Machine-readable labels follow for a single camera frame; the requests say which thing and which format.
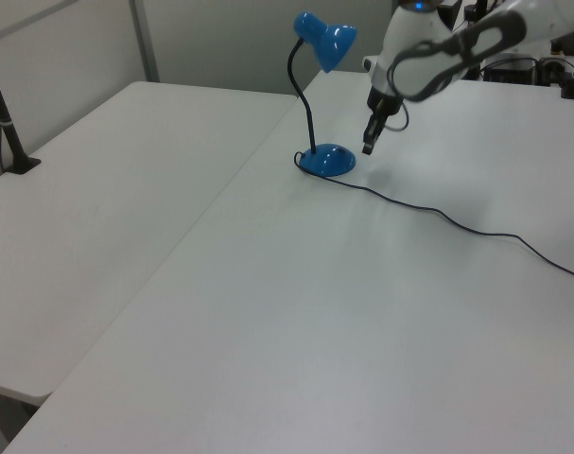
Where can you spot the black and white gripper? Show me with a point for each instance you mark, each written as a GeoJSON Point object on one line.
{"type": "Point", "coordinates": [383, 97]}

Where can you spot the blue gooseneck desk lamp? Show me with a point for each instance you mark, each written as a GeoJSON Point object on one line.
{"type": "Point", "coordinates": [326, 161]}

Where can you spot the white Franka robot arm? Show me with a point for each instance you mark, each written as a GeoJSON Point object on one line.
{"type": "Point", "coordinates": [409, 33]}

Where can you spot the black equipment box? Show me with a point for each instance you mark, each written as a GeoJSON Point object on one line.
{"type": "Point", "coordinates": [509, 71]}

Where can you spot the black pole with table clamp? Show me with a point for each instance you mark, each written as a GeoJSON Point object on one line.
{"type": "Point", "coordinates": [7, 127]}

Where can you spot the grey metal partition post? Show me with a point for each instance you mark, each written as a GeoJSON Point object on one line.
{"type": "Point", "coordinates": [144, 42]}

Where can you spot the grey partition rail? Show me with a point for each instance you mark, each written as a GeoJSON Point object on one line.
{"type": "Point", "coordinates": [26, 16]}

